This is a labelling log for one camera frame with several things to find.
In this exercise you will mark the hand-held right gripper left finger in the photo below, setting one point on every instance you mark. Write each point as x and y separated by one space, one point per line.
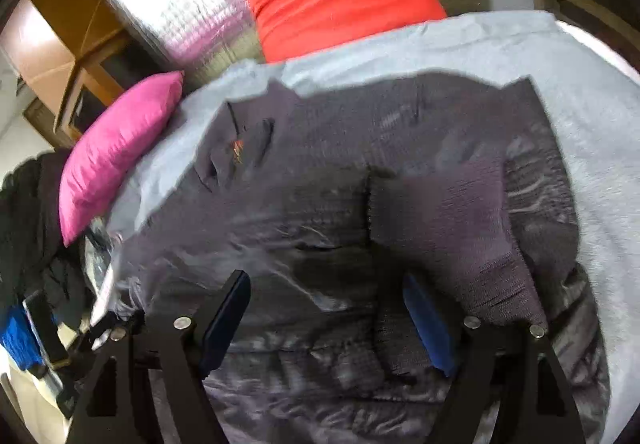
225 319

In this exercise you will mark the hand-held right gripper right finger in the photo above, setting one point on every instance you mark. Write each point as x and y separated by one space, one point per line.
430 324

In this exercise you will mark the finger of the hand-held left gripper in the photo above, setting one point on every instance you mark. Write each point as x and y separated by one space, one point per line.
102 326

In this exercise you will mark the dark puffer jacket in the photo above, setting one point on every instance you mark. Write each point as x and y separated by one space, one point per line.
310 204

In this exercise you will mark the pile of dark clothes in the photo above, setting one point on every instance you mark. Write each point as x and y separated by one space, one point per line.
35 224

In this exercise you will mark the bright blue cloth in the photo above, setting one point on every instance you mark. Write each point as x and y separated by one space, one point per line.
17 339

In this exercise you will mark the clear plastic bag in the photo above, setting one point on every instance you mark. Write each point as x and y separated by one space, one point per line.
100 249

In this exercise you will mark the pink pillow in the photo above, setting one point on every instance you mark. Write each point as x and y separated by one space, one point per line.
115 148

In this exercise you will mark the grey blanket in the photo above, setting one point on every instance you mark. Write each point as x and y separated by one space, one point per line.
590 148

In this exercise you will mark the wooden cabinet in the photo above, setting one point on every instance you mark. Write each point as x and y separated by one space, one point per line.
75 23

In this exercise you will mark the silver quilted headboard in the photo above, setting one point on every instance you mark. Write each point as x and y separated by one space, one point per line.
170 8

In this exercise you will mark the white mattress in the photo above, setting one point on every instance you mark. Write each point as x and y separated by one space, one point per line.
600 46

